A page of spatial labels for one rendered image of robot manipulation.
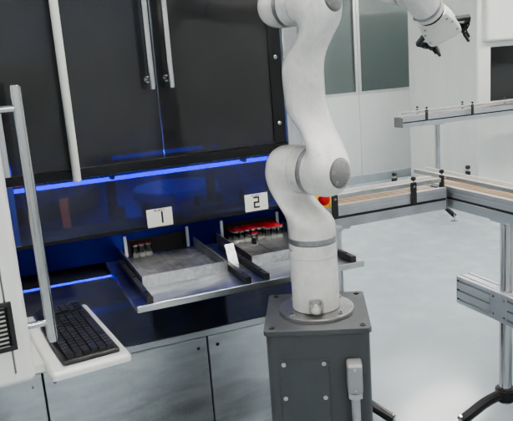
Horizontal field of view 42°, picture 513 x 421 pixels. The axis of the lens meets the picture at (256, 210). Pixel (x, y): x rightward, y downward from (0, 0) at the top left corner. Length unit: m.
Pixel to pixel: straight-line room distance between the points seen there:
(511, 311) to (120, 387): 1.47
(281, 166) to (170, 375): 1.01
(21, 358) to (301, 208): 0.75
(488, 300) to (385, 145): 5.35
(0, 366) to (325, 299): 0.77
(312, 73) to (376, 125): 6.38
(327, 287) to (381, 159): 6.40
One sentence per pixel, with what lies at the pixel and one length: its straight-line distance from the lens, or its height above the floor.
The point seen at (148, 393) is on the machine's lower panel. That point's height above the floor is 0.42.
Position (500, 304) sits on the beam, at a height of 0.50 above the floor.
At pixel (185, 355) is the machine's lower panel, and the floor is 0.53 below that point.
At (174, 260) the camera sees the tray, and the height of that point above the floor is 0.88.
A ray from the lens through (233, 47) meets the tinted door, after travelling 2.24.
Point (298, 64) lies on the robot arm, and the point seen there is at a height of 1.48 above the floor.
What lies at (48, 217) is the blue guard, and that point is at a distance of 2.13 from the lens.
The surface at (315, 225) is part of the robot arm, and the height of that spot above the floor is 1.10.
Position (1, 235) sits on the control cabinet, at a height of 1.16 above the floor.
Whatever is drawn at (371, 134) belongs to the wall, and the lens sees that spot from 7.91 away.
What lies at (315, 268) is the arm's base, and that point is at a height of 0.99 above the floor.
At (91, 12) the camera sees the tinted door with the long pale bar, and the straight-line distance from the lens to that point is 2.13.
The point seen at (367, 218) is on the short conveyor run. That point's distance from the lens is 2.64.
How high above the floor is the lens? 1.50
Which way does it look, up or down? 13 degrees down
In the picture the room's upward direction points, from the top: 4 degrees counter-clockwise
